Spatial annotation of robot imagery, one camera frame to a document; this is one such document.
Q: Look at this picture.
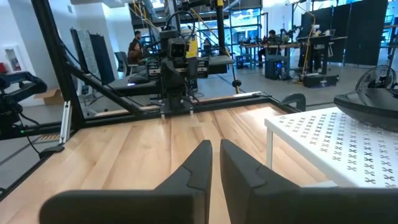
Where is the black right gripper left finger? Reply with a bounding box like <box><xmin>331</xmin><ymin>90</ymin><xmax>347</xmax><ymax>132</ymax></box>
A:
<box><xmin>39</xmin><ymin>139</ymin><xmax>214</xmax><ymax>224</ymax></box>

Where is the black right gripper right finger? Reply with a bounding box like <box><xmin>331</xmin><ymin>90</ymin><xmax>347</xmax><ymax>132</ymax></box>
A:
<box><xmin>220</xmin><ymin>139</ymin><xmax>398</xmax><ymax>224</ymax></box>

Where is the yellow tag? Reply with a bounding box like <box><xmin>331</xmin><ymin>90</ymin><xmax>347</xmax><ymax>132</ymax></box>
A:
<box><xmin>186</xmin><ymin>37</ymin><xmax>199</xmax><ymax>59</ymax></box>

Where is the black computer mouse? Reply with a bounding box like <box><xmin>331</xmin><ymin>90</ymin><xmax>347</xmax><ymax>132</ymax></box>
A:
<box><xmin>127</xmin><ymin>74</ymin><xmax>150</xmax><ymax>86</ymax></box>

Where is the black desk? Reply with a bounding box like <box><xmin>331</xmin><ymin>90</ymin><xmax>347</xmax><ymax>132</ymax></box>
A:
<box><xmin>198</xmin><ymin>55</ymin><xmax>236</xmax><ymax>76</ymax></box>
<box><xmin>107</xmin><ymin>73</ymin><xmax>162</xmax><ymax>97</ymax></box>

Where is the black office chair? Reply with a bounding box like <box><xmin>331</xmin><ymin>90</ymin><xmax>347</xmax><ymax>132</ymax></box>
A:
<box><xmin>114</xmin><ymin>51</ymin><xmax>140</xmax><ymax>78</ymax></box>

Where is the black pole yellow top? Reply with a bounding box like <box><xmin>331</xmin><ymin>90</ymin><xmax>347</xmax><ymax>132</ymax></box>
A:
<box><xmin>215</xmin><ymin>0</ymin><xmax>227</xmax><ymax>57</ymax></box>

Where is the black leaning board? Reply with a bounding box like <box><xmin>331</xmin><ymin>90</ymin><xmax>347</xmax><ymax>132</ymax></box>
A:
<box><xmin>70</xmin><ymin>27</ymin><xmax>116</xmax><ymax>86</ymax></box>

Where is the white perforated shelf riser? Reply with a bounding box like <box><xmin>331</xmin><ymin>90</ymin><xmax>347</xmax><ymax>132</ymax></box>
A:
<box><xmin>264</xmin><ymin>106</ymin><xmax>398</xmax><ymax>189</ymax></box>

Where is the black computer tower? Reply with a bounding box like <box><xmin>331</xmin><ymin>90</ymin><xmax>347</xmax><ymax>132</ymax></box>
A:
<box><xmin>264</xmin><ymin>55</ymin><xmax>292</xmax><ymax>80</ymax></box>

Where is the cardboard box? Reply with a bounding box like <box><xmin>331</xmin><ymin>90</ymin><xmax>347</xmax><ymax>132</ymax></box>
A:
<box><xmin>33</xmin><ymin>87</ymin><xmax>65</xmax><ymax>106</ymax></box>

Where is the black equipment case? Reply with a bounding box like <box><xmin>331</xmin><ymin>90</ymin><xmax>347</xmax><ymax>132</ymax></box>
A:
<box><xmin>302</xmin><ymin>73</ymin><xmax>340</xmax><ymax>89</ymax></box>

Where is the black partition panel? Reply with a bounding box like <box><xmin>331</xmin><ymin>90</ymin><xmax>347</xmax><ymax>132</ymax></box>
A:
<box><xmin>344</xmin><ymin>2</ymin><xmax>390</xmax><ymax>67</ymax></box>
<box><xmin>300</xmin><ymin>6</ymin><xmax>334</xmax><ymax>39</ymax></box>

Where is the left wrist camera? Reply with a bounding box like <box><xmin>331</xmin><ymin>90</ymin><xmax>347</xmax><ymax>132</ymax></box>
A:
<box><xmin>167</xmin><ymin>37</ymin><xmax>189</xmax><ymax>59</ymax></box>

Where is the black clamp bracket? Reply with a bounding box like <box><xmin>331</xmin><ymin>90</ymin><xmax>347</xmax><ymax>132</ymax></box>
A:
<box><xmin>281</xmin><ymin>93</ymin><xmax>307</xmax><ymax>112</ymax></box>

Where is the black aluminium rig frame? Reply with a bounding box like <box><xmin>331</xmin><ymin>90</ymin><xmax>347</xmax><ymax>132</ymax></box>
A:
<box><xmin>0</xmin><ymin>0</ymin><xmax>307</xmax><ymax>202</ymax></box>

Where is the black wire fan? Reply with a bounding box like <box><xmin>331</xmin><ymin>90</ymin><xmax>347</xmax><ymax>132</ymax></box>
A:
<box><xmin>354</xmin><ymin>64</ymin><xmax>398</xmax><ymax>91</ymax></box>

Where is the black device with cables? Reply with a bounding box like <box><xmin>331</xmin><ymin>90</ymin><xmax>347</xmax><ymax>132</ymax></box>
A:
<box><xmin>0</xmin><ymin>70</ymin><xmax>48</xmax><ymax>141</ymax></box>

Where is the white wall cabinet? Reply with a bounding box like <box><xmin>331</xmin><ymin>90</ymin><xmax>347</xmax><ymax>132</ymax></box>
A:
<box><xmin>3</xmin><ymin>45</ymin><xmax>23</xmax><ymax>73</ymax></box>

